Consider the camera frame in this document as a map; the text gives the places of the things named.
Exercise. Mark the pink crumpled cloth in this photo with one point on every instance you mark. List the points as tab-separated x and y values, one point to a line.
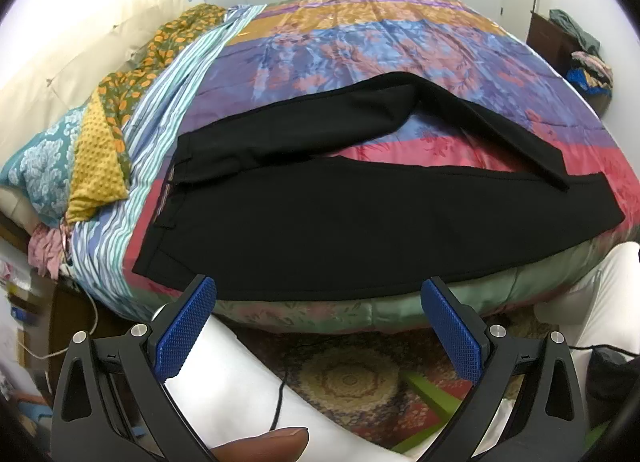
49	251

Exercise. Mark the dark wooden bedside table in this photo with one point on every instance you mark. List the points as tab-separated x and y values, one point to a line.
72	311

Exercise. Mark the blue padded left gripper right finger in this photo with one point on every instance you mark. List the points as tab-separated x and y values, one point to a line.
458	327

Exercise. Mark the green bar on floor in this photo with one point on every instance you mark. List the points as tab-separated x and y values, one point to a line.
440	402

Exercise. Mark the white trousered right leg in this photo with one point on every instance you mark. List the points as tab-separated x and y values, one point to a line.
570	396

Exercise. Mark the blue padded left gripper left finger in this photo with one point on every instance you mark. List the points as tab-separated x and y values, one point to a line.
177	325

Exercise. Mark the dark wooden side cabinet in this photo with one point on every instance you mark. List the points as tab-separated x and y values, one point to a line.
552	43

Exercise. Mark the yellow textured knit cloth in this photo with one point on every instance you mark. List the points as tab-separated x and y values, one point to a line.
101	168

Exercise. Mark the black pants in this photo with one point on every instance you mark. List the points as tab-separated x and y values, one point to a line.
266	204

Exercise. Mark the patterned red floor rug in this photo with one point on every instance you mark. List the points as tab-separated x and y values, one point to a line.
353	378

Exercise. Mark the teal floral pillow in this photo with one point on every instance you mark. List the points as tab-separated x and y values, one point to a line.
42	169

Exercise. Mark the green orange floral cloth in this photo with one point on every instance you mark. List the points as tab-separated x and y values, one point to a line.
120	92

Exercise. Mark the cream padded headboard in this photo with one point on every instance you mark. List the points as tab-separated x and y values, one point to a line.
57	67

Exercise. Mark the left hand thumb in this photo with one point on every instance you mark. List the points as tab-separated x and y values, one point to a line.
284	445

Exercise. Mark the colourful floral satin quilt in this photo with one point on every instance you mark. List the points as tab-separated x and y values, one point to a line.
313	46

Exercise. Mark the blue white striped bedsheet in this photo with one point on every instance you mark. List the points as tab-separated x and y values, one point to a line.
98	246

